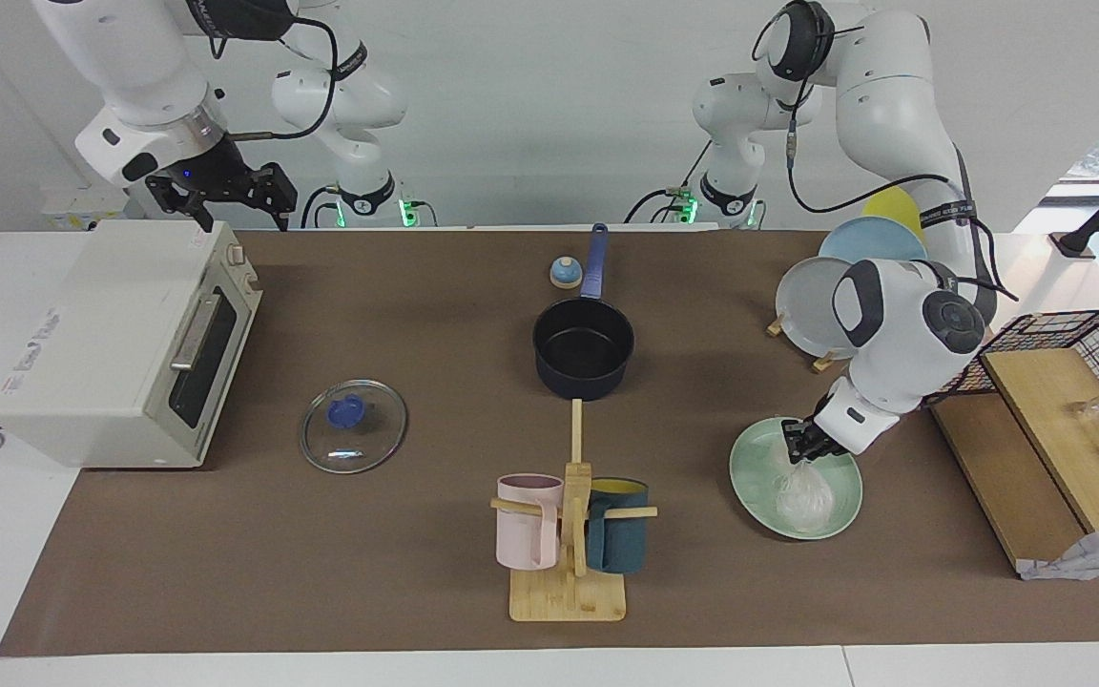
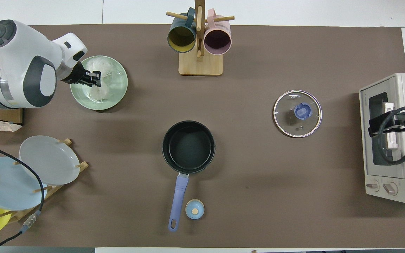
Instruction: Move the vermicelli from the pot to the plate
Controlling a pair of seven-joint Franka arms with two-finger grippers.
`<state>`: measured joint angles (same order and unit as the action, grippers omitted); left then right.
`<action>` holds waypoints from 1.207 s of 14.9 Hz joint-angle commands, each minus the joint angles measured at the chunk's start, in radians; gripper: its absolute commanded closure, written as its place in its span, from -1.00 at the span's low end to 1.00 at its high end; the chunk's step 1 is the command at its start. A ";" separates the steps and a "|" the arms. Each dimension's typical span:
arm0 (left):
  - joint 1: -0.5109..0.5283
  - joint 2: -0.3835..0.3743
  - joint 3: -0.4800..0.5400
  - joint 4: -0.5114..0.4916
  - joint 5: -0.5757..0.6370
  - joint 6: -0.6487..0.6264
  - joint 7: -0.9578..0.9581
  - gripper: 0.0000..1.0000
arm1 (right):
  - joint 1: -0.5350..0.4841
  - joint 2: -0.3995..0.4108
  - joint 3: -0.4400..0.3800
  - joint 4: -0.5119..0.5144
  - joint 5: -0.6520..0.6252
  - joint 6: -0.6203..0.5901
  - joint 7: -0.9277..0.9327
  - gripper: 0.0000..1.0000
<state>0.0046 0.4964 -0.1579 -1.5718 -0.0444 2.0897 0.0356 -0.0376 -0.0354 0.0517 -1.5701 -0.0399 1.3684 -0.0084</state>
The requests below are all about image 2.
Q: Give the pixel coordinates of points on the brown table mat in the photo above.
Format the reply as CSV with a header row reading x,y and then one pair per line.
x,y
258,175

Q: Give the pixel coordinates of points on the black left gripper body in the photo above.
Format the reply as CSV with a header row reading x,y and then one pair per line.
x,y
74,74

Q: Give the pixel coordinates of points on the small blue round cap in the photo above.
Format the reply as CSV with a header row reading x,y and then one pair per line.
x,y
194,209

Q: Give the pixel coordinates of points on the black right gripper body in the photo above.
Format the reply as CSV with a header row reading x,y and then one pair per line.
x,y
401,123

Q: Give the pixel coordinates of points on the wooden mug tree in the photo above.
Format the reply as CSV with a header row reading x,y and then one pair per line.
x,y
200,63

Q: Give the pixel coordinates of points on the light blue plate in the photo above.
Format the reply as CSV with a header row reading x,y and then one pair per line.
x,y
12,189

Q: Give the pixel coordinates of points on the light green plate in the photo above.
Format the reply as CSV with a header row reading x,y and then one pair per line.
x,y
118,88

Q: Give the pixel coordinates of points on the glass lid with blue knob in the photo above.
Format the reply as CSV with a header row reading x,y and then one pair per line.
x,y
288,119

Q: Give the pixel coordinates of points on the brown cork board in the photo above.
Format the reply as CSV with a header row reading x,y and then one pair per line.
x,y
7,115

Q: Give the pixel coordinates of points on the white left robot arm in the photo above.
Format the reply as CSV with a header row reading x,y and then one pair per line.
x,y
19,63

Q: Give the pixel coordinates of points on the white vermicelli bundle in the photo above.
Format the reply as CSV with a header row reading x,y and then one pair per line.
x,y
100,91

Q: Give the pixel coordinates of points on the pink mug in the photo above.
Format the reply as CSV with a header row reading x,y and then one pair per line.
x,y
217,41

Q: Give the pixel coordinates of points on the grey plate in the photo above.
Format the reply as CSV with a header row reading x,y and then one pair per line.
x,y
49,160

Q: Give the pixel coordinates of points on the dark teal mug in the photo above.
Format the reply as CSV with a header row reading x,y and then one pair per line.
x,y
181,38

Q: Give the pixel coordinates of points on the wooden plate rack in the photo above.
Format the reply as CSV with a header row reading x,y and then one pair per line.
x,y
56,188

